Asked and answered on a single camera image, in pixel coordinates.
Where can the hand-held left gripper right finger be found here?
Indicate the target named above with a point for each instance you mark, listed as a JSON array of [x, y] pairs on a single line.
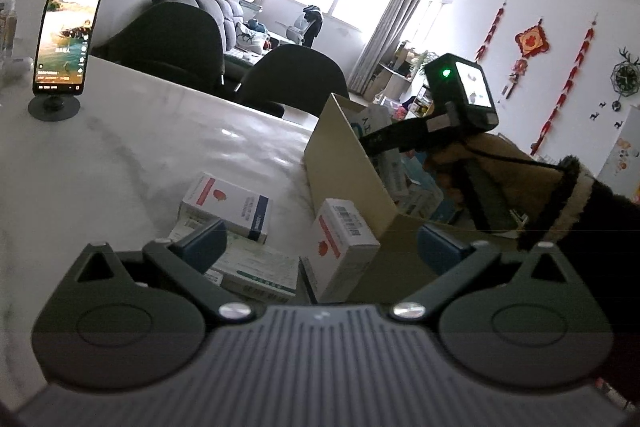
[[440, 249]]

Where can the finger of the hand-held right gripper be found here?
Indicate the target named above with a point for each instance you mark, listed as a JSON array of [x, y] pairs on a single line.
[[395, 137]]

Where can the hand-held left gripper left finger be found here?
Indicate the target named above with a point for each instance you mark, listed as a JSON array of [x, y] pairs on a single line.
[[205, 247]]

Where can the brown cardboard box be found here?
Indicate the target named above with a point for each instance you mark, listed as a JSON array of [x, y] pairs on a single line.
[[345, 167]]

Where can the white red barcode box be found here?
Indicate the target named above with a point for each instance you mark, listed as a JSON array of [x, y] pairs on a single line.
[[340, 247]]

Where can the person's right forearm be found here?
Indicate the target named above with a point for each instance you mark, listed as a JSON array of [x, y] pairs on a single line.
[[600, 257]]

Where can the white marble desktop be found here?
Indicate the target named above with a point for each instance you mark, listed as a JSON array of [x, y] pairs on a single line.
[[150, 147]]

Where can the person's right hand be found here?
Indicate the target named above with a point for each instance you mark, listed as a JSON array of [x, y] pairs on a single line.
[[525, 184]]

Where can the white blue logo box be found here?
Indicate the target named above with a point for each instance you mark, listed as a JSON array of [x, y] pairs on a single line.
[[372, 122]]

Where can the light blue white box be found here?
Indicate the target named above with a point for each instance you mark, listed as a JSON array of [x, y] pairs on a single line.
[[427, 202]]

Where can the white red blue box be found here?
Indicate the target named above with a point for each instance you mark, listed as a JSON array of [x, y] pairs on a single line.
[[225, 202]]

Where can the wooden desk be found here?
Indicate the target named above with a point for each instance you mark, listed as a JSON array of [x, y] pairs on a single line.
[[387, 82]]

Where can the green white flat box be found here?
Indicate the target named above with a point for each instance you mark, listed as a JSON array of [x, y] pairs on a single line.
[[260, 272]]

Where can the potted green plant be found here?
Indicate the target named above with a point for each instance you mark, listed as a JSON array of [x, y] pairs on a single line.
[[417, 59]]

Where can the black dining chair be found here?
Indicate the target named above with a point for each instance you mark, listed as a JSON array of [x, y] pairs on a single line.
[[165, 42], [295, 77]]

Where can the white office chair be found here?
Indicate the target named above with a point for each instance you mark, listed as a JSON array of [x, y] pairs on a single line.
[[300, 34]]

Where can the dark jacket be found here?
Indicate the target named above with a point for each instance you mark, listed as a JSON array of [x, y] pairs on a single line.
[[312, 19]]

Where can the white refrigerator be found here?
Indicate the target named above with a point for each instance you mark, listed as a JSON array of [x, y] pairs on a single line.
[[625, 147]]

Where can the white printed bag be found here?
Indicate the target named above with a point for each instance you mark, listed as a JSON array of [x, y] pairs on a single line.
[[252, 37]]

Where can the grey sofa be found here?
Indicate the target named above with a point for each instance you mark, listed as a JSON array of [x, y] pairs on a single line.
[[215, 14]]

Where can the black smartphone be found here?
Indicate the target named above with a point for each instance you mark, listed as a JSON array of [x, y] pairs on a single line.
[[70, 27]]

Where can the clear plastic bottle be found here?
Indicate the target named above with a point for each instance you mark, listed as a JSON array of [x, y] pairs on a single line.
[[7, 22]]

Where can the red knot wall ornament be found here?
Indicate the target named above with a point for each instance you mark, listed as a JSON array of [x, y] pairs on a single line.
[[534, 42]]

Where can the black deer wall stickers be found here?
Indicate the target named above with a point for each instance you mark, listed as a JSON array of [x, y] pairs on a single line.
[[605, 114]]

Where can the deer antler wall clock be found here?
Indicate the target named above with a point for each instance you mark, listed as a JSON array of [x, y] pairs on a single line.
[[627, 74]]

